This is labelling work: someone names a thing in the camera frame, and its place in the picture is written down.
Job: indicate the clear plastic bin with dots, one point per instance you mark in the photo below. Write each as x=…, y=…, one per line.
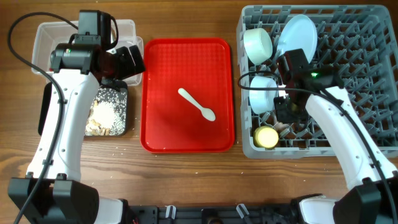
x=50, y=34

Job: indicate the red plastic tray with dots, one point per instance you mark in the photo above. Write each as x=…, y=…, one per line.
x=171, y=124

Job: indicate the rice and food scraps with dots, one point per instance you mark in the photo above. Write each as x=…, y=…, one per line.
x=105, y=115

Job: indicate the grey dishwasher rack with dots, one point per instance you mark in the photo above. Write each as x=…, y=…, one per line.
x=360, y=41

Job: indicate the yellow plastic cup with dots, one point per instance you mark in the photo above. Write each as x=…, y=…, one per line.
x=266, y=137

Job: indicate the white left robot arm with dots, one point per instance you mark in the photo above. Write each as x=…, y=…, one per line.
x=51, y=191

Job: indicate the white plastic fork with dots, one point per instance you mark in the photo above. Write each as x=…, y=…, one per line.
x=279, y=127

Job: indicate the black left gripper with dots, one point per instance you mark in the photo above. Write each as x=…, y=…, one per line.
x=129, y=68

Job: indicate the green bowl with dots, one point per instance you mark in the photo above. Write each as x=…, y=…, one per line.
x=258, y=45

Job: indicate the white plastic spoon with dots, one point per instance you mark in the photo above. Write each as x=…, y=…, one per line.
x=205, y=112

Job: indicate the black tray bin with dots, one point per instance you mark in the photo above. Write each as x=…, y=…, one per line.
x=119, y=96

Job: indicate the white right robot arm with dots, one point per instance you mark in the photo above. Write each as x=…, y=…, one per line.
x=370, y=177

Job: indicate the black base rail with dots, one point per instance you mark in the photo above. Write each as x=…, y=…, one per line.
x=277, y=213

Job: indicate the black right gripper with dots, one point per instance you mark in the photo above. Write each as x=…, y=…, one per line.
x=282, y=115

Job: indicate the light blue bowl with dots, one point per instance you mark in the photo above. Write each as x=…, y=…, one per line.
x=262, y=101

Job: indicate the light blue plate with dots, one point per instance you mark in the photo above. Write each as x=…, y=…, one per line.
x=299, y=33

